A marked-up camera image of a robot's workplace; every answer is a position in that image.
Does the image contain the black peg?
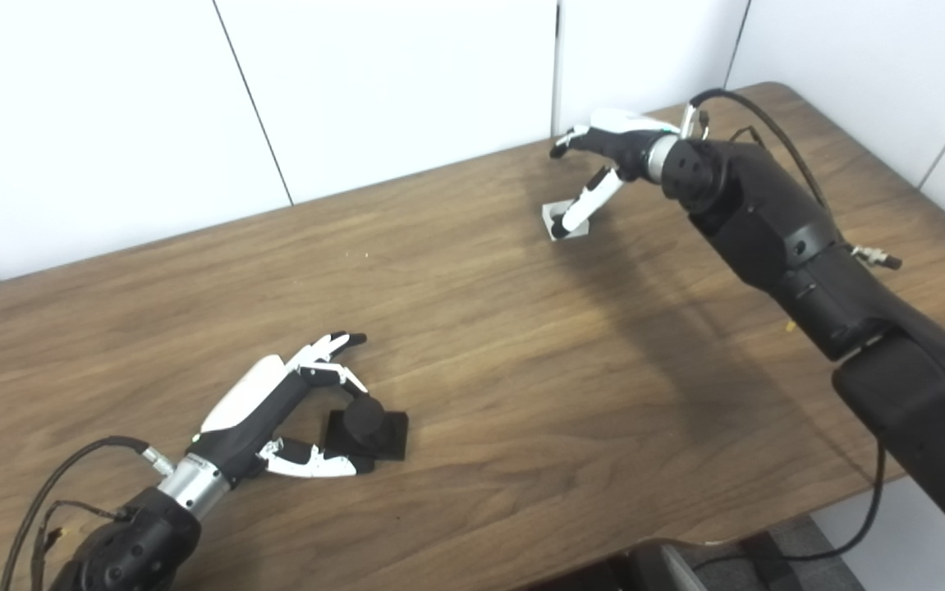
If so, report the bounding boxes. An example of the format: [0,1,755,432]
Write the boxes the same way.
[323,396,409,461]

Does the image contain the white square piece with hole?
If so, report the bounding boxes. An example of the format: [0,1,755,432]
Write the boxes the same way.
[542,199,592,242]

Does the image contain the black hanging cable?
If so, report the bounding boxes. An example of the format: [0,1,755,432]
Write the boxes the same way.
[690,435,888,571]

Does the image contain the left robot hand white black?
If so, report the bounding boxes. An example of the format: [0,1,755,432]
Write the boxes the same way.
[187,331,377,486]

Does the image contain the thin left wrist wires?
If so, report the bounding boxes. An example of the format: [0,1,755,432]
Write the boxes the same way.
[29,498,132,591]

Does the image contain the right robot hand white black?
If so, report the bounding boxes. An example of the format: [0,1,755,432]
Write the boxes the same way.
[548,108,681,241]

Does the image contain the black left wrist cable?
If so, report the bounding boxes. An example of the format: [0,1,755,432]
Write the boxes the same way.
[0,436,176,591]

